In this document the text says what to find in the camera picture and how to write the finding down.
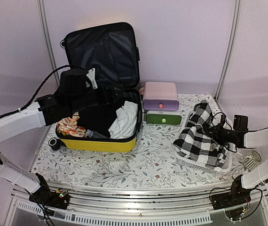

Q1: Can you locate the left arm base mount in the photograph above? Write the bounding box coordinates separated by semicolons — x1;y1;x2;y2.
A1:
29;187;70;210

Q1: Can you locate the black white plaid cloth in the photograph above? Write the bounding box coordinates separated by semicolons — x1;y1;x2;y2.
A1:
173;100;230;172

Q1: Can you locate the clear plastic bottle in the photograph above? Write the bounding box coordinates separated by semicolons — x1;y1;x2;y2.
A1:
85;129;108;139

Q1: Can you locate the floral table mat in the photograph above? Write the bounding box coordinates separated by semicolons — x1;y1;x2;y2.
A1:
31;93;252;190

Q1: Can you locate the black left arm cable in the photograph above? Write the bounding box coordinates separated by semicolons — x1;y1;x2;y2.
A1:
0;64;73;184

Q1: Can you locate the white garment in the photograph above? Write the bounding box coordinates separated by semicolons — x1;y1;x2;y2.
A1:
108;101;138;139

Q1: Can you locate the pink purple drawer box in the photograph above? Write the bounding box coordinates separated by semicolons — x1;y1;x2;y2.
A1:
142;81;179;112

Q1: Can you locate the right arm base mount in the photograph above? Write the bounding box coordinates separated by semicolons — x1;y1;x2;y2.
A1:
209;175;255;210

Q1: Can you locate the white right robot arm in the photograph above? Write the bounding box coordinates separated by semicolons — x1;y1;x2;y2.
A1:
208;115;268;205

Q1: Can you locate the green drawer box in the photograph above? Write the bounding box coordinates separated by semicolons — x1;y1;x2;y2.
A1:
146;111;182;125

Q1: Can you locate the white plastic basket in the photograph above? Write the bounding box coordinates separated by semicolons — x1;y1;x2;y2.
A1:
173;111;233;174

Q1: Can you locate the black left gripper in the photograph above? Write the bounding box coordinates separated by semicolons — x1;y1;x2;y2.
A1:
69;81;125;113

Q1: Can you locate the orange floral cloth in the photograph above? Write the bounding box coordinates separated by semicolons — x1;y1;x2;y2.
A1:
56;113;86;137

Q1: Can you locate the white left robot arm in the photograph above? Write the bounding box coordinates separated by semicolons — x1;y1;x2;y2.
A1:
0;65;123;204

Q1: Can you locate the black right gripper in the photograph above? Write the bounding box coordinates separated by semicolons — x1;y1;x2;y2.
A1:
205;122;238;145

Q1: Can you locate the yellow Pikachu suitcase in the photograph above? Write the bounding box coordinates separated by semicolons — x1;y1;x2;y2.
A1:
56;22;142;153

